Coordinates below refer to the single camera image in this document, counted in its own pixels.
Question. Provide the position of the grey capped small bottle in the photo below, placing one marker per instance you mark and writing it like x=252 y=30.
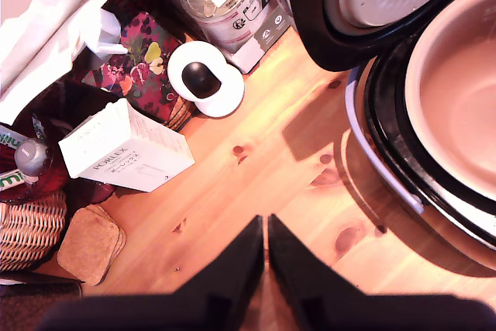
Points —
x=31 y=156

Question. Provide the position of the white green tube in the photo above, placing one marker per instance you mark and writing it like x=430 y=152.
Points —
x=9 y=137
x=11 y=181

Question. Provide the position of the cork coaster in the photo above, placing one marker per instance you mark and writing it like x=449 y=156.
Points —
x=122 y=240
x=89 y=245

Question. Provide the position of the pale inner cooking pot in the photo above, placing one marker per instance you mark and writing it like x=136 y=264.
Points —
x=457 y=94

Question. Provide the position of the white Porlex box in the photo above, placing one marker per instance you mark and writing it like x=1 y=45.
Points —
x=116 y=152

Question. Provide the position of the glass jar with barcode label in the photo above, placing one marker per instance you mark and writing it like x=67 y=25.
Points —
x=232 y=28

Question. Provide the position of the dark textured pad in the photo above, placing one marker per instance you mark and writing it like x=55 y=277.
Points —
x=31 y=304

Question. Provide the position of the dark floral fabric bag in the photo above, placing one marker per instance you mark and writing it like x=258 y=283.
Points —
x=143 y=71

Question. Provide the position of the red glass bowl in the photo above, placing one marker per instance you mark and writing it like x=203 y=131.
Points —
x=58 y=176

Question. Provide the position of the white round camera black lens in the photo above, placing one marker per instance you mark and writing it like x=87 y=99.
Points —
x=201 y=79

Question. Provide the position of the wicker basket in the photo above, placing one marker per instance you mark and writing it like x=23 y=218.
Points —
x=31 y=230

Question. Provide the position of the black Philips rice cooker body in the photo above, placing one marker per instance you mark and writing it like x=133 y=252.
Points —
x=391 y=141

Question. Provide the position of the white plastic bag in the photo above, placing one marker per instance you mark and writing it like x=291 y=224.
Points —
x=50 y=25

